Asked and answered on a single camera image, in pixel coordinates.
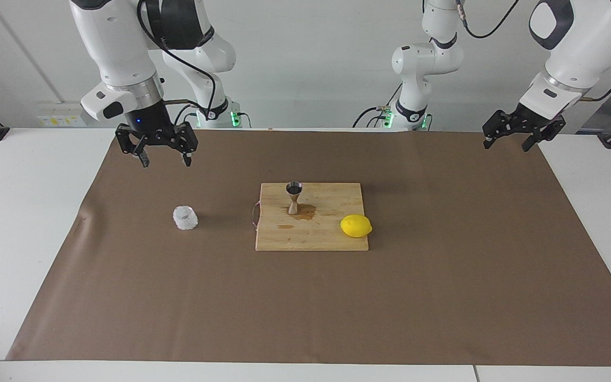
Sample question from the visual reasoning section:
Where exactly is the brown paper table mat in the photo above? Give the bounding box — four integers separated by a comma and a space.
6, 129, 611, 367

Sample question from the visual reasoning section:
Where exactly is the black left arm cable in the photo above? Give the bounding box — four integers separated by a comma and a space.
457, 0, 611, 102

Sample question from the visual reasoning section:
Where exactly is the steel double jigger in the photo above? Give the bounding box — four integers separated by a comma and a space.
285, 181, 304, 215

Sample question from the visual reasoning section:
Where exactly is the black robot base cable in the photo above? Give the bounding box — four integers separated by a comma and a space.
352, 106, 391, 128

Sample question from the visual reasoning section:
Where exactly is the white wall outlet box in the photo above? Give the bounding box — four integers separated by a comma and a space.
37, 102, 86, 128

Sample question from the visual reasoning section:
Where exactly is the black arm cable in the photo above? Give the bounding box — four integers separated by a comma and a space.
137, 0, 219, 128
457, 0, 611, 102

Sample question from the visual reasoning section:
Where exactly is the yellow lemon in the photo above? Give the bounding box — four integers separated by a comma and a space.
340, 214, 373, 238

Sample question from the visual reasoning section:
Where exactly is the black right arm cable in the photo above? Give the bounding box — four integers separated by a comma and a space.
137, 0, 219, 128

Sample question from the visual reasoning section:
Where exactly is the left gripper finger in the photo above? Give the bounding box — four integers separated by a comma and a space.
522, 119, 566, 153
483, 110, 519, 150

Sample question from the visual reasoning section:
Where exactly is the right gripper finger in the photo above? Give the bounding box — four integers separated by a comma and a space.
116, 124, 151, 169
170, 122, 198, 167

